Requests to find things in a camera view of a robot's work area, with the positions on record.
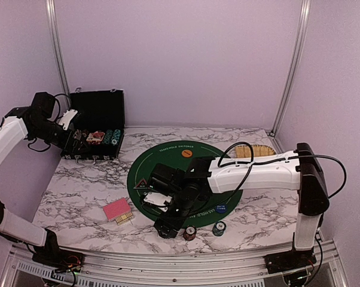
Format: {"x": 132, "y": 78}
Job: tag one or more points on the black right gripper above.
{"x": 176, "y": 225}

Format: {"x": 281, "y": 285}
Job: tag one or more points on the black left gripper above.
{"x": 74, "y": 142}

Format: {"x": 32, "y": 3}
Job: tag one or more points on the brown 100 chip stack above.
{"x": 190, "y": 233}

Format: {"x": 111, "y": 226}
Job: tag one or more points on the teal 50 chip stack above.
{"x": 219, "y": 228}

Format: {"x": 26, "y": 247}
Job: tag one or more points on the blue small blind button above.
{"x": 221, "y": 208}

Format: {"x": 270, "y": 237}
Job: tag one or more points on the orange big blind button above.
{"x": 187, "y": 153}

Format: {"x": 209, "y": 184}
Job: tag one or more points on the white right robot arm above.
{"x": 175, "y": 192}

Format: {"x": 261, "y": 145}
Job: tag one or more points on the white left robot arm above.
{"x": 30, "y": 123}

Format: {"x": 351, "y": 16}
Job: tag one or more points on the boxed playing card deck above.
{"x": 90, "y": 141}

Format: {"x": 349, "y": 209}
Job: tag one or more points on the black poker chip case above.
{"x": 101, "y": 110}

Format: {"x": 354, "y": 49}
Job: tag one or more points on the dark green chip row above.
{"x": 107, "y": 139}

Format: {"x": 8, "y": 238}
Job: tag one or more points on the teal 50 chip row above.
{"x": 115, "y": 137}

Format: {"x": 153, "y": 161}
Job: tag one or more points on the black triangular all-in marker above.
{"x": 142, "y": 185}

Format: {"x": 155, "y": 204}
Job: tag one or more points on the red backed card deck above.
{"x": 118, "y": 211}

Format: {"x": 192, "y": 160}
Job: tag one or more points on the green round poker mat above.
{"x": 169, "y": 153}

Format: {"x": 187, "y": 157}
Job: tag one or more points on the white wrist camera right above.
{"x": 158, "y": 200}

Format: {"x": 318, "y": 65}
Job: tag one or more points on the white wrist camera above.
{"x": 66, "y": 119}
{"x": 158, "y": 200}

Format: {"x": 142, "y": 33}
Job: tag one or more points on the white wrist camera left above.
{"x": 66, "y": 119}

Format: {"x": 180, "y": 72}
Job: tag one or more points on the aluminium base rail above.
{"x": 239, "y": 268}

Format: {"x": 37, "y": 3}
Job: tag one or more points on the left aluminium frame post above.
{"x": 55, "y": 40}

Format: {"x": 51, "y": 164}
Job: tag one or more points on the aluminium frame post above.
{"x": 293, "y": 68}
{"x": 55, "y": 40}

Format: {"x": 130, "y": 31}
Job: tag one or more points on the right aluminium frame post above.
{"x": 293, "y": 68}

